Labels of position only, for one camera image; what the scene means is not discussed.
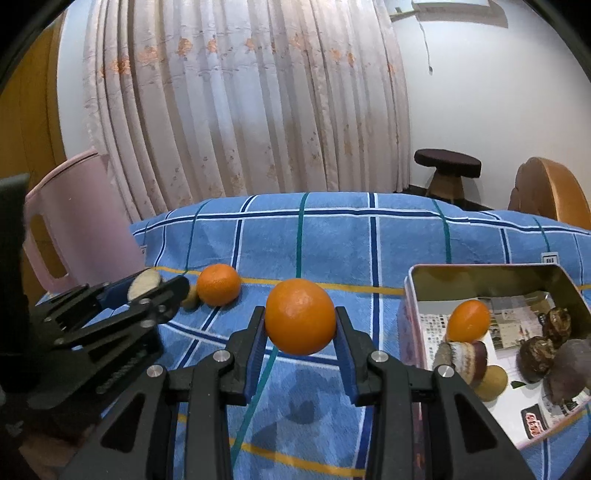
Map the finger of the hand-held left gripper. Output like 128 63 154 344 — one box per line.
44 275 190 352
39 279 139 324

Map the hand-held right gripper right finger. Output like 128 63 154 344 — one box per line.
335 305 539 480

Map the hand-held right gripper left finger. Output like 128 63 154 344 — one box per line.
60 305 273 480

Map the cut round bread slice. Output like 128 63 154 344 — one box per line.
127 269 163 302

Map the medium orange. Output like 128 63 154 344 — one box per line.
264 278 337 356

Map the small orange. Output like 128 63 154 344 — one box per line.
445 300 491 343

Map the pink tin box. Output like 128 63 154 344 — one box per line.
398 264 591 450

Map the purple passion fruit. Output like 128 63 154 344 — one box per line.
545 339 591 407

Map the large orange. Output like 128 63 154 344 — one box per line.
197 264 242 306

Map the pink kettle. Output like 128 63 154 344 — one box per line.
23 150 148 294

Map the blue plaid cloth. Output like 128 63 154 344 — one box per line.
34 191 591 480

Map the wooden door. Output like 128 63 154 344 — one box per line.
0 23 68 185

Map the red black sachet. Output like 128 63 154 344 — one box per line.
521 404 552 439

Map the white floral curtain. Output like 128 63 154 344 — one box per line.
83 0 411 222

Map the dark round stool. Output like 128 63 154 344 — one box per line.
414 148 482 200

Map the brown wooden chair back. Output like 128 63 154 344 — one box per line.
508 157 591 224

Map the white air conditioner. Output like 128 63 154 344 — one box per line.
411 0 490 10

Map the hanging white cable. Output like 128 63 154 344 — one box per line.
418 18 435 73

